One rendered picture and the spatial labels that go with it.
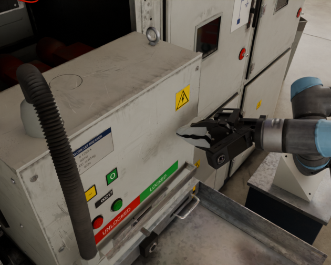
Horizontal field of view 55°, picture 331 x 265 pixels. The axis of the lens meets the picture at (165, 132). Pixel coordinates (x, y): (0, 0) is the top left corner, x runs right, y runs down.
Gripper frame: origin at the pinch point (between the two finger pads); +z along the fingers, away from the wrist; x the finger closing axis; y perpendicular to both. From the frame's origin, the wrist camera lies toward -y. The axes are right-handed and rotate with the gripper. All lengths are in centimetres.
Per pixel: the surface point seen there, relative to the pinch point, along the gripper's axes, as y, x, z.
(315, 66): 305, -129, -10
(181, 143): 4.2, -6.3, 2.7
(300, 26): 256, -65, 0
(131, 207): -15.7, -11.8, 9.6
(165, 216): -4.1, -28.4, 9.7
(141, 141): -10.6, 5.6, 3.6
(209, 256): -6.7, -39.8, -3.2
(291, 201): 33, -55, -21
